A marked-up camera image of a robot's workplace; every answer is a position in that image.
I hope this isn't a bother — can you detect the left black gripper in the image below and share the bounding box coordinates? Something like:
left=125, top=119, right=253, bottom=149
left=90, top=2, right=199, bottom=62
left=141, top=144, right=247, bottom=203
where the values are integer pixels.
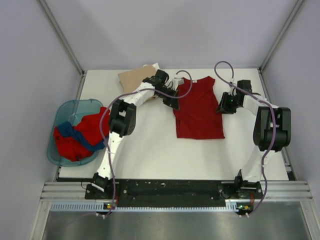
left=155, top=86, right=180, bottom=111

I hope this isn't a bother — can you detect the dark red t shirt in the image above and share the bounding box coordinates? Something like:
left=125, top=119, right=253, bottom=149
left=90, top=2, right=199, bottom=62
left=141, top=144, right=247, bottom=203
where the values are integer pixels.
left=173, top=76, right=225, bottom=140

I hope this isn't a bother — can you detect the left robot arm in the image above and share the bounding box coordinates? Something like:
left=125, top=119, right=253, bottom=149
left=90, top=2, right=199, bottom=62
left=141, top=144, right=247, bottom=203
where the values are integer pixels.
left=92, top=69, right=180, bottom=199

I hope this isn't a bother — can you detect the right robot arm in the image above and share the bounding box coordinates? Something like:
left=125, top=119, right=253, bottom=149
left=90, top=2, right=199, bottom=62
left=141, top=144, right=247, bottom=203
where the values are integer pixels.
left=216, top=80, right=291, bottom=199

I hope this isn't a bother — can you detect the folded beige t shirt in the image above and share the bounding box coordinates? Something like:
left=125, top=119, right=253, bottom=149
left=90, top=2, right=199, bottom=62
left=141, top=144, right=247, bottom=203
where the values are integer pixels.
left=118, top=65, right=157, bottom=93

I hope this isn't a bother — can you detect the bright red t shirt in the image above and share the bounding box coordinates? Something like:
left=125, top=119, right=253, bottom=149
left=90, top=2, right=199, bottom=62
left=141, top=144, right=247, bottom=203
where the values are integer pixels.
left=53, top=106, right=110, bottom=162

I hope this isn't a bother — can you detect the teal plastic basket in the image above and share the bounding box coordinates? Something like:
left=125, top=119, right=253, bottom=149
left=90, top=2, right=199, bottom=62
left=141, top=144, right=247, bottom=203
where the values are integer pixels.
left=46, top=99, right=103, bottom=167

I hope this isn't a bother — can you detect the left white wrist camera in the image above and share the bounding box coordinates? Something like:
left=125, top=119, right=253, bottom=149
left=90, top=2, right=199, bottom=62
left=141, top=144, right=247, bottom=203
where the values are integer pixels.
left=168, top=77, right=185, bottom=91

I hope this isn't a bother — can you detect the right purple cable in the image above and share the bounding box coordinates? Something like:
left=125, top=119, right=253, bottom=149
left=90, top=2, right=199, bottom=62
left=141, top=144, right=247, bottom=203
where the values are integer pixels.
left=214, top=60, right=278, bottom=217

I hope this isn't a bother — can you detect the purple cable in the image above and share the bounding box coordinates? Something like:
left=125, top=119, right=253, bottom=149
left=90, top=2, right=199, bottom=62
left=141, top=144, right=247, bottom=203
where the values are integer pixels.
left=99, top=70, right=194, bottom=218
left=214, top=60, right=278, bottom=217

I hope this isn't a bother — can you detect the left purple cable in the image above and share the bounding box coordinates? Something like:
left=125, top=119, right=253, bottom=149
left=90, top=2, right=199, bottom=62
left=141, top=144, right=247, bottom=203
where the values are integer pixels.
left=99, top=70, right=194, bottom=218

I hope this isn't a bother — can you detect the front aluminium rail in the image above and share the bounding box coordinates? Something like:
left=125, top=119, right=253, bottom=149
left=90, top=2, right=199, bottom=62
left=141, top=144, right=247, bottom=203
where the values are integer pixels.
left=40, top=181, right=313, bottom=202

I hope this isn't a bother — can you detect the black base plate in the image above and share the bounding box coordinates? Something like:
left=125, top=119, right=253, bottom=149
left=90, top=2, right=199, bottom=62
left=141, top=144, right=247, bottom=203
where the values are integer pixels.
left=85, top=179, right=262, bottom=207

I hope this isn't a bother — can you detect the right aluminium frame post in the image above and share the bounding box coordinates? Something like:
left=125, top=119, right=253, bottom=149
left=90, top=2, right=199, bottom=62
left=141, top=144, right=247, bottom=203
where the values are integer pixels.
left=258, top=0, right=306, bottom=73

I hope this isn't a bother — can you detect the aluminium frame post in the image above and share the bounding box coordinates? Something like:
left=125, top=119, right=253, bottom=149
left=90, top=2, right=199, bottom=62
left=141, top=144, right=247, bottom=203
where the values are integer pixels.
left=258, top=0, right=306, bottom=73
left=36, top=0, right=85, bottom=76

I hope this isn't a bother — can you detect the left aluminium frame post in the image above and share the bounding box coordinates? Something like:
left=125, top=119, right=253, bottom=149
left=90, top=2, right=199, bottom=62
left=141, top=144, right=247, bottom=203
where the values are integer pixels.
left=36, top=0, right=85, bottom=76

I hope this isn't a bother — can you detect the grey slotted cable duct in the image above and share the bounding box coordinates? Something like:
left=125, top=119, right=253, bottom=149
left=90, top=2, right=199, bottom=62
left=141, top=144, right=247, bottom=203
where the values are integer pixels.
left=50, top=202, right=251, bottom=213

